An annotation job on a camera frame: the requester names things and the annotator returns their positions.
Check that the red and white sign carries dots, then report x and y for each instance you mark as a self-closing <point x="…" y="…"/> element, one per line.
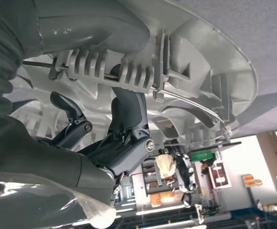
<point x="219" y="175"/>

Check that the green box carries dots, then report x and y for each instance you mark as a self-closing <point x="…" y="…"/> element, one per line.
<point x="201" y="157"/>

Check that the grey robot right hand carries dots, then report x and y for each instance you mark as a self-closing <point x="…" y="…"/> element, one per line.
<point x="45" y="164"/>

